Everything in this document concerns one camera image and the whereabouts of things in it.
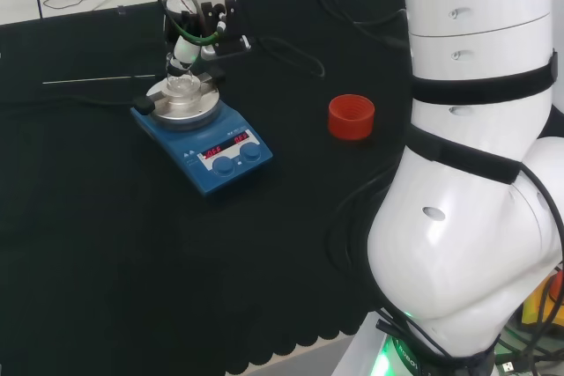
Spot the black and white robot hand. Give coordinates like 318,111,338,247
163,0,204,80

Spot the clear glass round-bottom flask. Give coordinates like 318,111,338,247
164,53,200,96

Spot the heater with blue base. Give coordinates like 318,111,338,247
130,70,274,197

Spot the black bench cloth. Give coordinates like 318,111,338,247
0,0,418,376

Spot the yellow stop button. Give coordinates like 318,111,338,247
521,268,564,338

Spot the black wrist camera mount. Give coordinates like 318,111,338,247
198,0,254,61

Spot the green cable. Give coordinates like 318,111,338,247
149,0,226,48

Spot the black looped cable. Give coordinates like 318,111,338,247
249,34,328,80

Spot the black heater power cable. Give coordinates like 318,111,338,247
0,92,138,109

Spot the red ribbed flask ring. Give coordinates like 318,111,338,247
327,93,376,141

